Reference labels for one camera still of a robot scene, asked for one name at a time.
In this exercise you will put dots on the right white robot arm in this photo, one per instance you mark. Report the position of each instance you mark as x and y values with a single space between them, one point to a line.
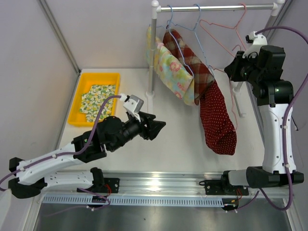
263 70

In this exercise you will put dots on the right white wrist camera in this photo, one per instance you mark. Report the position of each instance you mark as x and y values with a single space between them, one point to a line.
256 41

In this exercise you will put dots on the lemon print cloth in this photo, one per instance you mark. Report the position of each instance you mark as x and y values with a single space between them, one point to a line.
92 100

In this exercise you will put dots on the pink wire hanger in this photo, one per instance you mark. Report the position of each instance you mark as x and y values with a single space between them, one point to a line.
233 28
234 90

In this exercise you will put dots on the yellow plastic tray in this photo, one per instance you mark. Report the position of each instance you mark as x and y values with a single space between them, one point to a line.
86 80

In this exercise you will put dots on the red polka dot skirt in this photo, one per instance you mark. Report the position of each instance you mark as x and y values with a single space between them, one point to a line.
220 134

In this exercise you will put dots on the blue wire hanger left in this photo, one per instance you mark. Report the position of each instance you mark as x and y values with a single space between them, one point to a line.
168 29

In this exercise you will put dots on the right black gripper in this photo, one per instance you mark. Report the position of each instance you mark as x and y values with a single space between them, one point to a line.
232 70

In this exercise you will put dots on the red plaid skirt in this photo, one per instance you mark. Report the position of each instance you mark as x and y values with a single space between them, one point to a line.
202 77

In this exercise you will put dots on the white slotted cable duct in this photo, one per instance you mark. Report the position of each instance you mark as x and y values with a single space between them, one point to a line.
137 200

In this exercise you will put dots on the pastel floral skirt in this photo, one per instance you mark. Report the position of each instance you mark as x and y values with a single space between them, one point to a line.
172 73

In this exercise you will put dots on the blue wire hanger right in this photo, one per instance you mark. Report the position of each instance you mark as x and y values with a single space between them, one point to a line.
196 36

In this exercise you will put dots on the blue wire hanger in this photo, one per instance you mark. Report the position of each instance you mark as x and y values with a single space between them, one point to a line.
196 36
168 29

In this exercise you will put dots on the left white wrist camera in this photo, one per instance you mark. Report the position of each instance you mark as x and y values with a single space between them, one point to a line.
132 104

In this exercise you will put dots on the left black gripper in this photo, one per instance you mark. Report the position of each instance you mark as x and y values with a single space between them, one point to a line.
153 127

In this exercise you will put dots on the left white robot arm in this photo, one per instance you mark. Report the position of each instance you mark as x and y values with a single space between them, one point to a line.
44 173

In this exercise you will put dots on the metal clothes rack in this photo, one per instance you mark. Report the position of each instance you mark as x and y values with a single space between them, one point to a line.
274 7

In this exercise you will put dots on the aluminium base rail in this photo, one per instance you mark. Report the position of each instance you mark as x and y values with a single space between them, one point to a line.
168 180

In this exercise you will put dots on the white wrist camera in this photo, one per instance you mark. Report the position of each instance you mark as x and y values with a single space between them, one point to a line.
256 41
132 104

